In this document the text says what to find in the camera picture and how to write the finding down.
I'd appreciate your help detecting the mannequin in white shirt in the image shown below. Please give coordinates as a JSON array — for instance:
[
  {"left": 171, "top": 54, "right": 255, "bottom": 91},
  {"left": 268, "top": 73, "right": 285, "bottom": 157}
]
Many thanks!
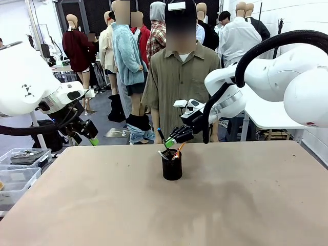
[{"left": 219, "top": 1, "right": 262, "bottom": 69}]

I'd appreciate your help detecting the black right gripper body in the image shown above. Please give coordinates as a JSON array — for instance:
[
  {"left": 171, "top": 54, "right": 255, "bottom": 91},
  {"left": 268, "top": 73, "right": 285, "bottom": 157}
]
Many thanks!
[{"left": 182, "top": 115, "right": 207, "bottom": 136}]

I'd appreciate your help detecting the black backpack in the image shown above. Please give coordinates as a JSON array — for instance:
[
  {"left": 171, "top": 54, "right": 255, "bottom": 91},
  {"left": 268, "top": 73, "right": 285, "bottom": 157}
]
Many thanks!
[{"left": 30, "top": 119, "right": 69, "bottom": 152}]

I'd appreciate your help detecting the white side table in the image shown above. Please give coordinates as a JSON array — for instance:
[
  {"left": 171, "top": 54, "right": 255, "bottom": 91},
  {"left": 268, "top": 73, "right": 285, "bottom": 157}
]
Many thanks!
[{"left": 242, "top": 86, "right": 316, "bottom": 146}]

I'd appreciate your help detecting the mannequin in beige shirt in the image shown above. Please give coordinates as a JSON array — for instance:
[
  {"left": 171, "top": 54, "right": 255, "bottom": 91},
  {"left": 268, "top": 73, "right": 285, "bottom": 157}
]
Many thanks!
[{"left": 98, "top": 11, "right": 119, "bottom": 96}]

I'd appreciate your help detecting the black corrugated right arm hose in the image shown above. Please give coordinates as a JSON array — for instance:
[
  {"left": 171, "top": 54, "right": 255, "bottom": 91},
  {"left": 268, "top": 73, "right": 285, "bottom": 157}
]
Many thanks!
[{"left": 201, "top": 30, "right": 328, "bottom": 145}]

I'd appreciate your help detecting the black marker with blue cap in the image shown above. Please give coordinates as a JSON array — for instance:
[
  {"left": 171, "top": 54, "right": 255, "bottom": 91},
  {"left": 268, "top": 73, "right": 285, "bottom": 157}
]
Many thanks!
[{"left": 156, "top": 127, "right": 170, "bottom": 152}]

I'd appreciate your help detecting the mannequin in maroon sweater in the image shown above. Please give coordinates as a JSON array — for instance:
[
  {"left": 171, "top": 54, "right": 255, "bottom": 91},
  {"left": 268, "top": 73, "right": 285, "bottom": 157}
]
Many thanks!
[{"left": 61, "top": 13, "right": 97, "bottom": 114}]

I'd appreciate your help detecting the clear plastic bin with tray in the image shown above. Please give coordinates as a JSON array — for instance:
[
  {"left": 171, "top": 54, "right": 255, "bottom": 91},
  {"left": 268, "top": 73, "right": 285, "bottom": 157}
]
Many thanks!
[{"left": 0, "top": 148, "right": 53, "bottom": 169}]

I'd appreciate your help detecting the black-haired person in background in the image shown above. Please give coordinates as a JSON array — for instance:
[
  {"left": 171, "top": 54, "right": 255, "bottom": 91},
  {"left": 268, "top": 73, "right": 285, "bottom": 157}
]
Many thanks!
[{"left": 214, "top": 10, "right": 232, "bottom": 36}]

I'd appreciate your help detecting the mannequin in black suit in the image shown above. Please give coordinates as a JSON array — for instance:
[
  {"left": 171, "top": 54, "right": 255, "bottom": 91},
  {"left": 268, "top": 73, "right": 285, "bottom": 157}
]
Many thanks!
[{"left": 244, "top": 3, "right": 271, "bottom": 42}]

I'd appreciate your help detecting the clear plastic storage bin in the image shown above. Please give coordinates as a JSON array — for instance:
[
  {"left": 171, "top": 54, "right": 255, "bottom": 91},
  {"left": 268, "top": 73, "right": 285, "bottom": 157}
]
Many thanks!
[{"left": 0, "top": 167, "right": 42, "bottom": 206}]

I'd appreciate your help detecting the black cylindrical pen holder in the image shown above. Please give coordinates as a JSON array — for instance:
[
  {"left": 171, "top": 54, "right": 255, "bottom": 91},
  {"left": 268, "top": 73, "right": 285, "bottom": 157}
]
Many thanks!
[{"left": 161, "top": 149, "right": 183, "bottom": 181}]

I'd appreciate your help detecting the white stand pole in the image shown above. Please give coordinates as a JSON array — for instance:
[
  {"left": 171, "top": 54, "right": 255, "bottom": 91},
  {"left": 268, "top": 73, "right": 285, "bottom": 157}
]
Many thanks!
[{"left": 28, "top": 110, "right": 48, "bottom": 150}]

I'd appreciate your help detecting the mannequin in light blue fleece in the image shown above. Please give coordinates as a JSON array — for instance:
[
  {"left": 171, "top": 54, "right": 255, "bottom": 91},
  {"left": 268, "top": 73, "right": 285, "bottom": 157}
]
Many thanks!
[{"left": 111, "top": 0, "right": 152, "bottom": 145}]

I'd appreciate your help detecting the person in olive shirt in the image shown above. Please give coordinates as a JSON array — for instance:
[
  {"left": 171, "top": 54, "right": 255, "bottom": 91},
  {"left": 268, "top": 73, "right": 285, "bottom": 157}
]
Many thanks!
[{"left": 140, "top": 0, "right": 222, "bottom": 145}]

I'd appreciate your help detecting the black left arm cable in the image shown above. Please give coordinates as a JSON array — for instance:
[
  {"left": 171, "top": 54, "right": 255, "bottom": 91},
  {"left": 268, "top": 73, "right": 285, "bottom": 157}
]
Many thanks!
[{"left": 0, "top": 101, "right": 87, "bottom": 137}]

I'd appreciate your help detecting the black light stand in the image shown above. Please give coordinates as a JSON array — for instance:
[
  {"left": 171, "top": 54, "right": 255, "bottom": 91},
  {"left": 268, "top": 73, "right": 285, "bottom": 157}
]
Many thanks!
[{"left": 272, "top": 18, "right": 286, "bottom": 60}]

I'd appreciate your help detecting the grey mannequin base plate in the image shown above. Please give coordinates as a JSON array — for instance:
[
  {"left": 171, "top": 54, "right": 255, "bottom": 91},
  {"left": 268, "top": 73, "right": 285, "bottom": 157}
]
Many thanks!
[{"left": 104, "top": 129, "right": 130, "bottom": 139}]

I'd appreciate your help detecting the pair of black boots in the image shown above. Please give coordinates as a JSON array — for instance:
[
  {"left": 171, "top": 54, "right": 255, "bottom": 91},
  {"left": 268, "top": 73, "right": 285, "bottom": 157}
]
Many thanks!
[{"left": 107, "top": 93, "right": 127, "bottom": 123}]

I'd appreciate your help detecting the person's left forearm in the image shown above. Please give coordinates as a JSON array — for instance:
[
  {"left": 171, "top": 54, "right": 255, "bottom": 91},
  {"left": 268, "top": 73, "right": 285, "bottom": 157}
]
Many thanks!
[{"left": 209, "top": 120, "right": 219, "bottom": 143}]

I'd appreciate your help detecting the dark grey tray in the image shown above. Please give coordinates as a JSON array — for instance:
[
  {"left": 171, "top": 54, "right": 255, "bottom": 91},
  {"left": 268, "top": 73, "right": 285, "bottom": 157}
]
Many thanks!
[{"left": 10, "top": 150, "right": 45, "bottom": 165}]

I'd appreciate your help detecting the mannequin in red jacket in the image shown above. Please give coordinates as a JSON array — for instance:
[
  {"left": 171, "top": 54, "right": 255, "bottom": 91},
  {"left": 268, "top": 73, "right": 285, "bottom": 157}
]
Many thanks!
[{"left": 130, "top": 11, "right": 151, "bottom": 71}]

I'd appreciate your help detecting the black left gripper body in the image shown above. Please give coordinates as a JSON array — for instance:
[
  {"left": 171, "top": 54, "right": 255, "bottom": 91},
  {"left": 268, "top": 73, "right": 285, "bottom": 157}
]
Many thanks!
[{"left": 65, "top": 118, "right": 99, "bottom": 140}]

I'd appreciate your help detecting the mannequin in black jacket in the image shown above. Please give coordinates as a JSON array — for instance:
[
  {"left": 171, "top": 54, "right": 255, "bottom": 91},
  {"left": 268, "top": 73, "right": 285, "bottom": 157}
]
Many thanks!
[{"left": 195, "top": 2, "right": 220, "bottom": 53}]

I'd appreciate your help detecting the mannequin in plaid hoodie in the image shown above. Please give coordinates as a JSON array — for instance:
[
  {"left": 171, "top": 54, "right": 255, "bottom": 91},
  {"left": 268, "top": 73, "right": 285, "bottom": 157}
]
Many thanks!
[{"left": 145, "top": 1, "right": 168, "bottom": 68}]

